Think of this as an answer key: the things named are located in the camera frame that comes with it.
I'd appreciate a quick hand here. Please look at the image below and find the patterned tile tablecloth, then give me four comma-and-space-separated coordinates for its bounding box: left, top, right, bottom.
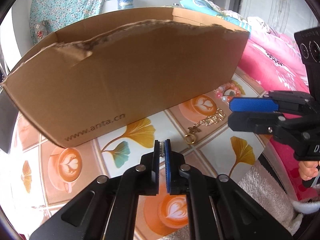
10, 69, 266, 239

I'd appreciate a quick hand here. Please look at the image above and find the floral teal wall cloth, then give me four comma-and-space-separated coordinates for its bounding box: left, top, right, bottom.
29, 0, 110, 44

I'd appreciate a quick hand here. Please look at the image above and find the dark grey cabinet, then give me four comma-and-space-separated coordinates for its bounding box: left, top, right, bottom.
0, 90, 18, 153

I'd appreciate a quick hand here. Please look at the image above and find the brown cardboard box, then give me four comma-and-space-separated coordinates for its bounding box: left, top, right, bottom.
2, 7, 249, 147

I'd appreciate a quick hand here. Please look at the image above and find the blue patterned pillow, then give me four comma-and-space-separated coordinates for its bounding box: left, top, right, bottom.
180, 0, 252, 32

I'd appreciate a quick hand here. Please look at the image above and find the white fluffy towel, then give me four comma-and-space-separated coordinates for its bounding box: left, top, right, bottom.
237, 164, 304, 235

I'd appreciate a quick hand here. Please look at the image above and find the gold ring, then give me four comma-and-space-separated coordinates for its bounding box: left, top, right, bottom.
184, 133, 198, 145

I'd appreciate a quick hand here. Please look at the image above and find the right hand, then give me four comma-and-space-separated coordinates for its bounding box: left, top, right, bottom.
298, 161, 319, 181

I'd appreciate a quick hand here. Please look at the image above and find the pink floral blanket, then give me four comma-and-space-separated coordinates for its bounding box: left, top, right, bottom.
238, 30, 318, 200

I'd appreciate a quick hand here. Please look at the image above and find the pink orange bead bracelet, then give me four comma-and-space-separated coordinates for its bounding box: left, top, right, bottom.
215, 81, 243, 103

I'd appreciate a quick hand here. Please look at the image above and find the blue water jug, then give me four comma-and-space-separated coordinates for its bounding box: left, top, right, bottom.
117, 0, 134, 10

